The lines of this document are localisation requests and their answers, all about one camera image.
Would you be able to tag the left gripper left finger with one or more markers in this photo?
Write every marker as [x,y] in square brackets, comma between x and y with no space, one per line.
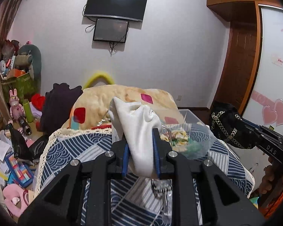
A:
[119,166]

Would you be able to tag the large black wall television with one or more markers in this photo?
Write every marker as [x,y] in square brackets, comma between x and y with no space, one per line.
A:
[132,10]

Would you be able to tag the green bottle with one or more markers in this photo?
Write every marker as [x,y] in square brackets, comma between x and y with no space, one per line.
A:
[28,111]

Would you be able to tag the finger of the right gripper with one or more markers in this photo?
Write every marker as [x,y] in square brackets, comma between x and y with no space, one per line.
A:
[262,130]

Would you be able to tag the green cardboard box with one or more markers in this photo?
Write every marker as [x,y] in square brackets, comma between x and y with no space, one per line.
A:
[25,85]

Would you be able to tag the clear plastic storage bin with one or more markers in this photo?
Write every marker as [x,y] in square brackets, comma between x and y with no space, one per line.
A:
[195,131]

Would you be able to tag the pink plush toy on floor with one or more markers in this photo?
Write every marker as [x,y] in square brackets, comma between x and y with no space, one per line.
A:
[16,199]

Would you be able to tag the white wardrobe with hearts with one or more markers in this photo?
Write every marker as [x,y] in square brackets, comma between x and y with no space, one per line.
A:
[265,106]

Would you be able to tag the floral yellow white cloth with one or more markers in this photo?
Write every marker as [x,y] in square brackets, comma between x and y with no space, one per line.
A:
[174,137]

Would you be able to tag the person's right hand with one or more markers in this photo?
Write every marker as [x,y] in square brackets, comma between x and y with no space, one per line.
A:
[268,178]

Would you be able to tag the blue white patterned bedspread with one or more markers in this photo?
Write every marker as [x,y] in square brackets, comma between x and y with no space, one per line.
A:
[132,199]

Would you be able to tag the pink rabbit figurine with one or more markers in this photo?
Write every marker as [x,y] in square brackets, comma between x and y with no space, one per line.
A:
[16,109]

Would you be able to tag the brown wooden door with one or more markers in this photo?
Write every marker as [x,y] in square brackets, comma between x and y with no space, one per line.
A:
[242,52]

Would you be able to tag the small black wall monitor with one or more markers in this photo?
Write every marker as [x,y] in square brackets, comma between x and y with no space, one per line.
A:
[110,30]

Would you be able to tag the grey green plush toy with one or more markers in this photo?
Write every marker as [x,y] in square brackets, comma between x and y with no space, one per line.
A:
[29,59]

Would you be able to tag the beige patterned fleece blanket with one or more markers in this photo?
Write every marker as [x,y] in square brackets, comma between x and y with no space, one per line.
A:
[96,102]

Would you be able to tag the black bag with chain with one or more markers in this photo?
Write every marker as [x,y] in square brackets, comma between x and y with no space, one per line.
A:
[227,125]

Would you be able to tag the white cloth pouch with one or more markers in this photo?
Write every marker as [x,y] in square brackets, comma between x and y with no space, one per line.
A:
[136,121]

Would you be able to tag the dark purple clothing pile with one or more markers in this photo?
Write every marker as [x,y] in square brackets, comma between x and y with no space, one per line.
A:
[57,106]

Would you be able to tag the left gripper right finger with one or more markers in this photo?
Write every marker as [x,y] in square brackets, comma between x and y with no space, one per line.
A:
[164,169]

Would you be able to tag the red plush item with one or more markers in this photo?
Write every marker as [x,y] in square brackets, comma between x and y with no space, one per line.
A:
[38,101]

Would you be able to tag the colourful book on floor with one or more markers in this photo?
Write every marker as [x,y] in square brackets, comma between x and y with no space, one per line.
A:
[20,173]

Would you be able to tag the green knitted cloth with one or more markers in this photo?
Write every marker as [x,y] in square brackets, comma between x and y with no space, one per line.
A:
[196,150]

